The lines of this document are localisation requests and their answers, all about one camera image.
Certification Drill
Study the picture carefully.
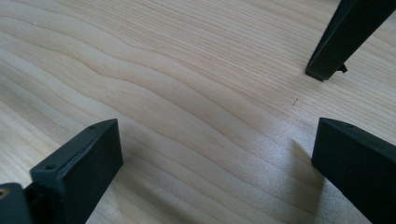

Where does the black shelf riser with legs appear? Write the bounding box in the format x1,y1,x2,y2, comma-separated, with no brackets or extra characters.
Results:
304,0,396,83

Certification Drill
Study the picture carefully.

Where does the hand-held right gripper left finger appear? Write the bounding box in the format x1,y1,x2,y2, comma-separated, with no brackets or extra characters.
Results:
30,118,124,224

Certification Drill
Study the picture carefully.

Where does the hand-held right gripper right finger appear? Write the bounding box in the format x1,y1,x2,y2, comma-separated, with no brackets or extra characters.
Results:
311,117,396,224

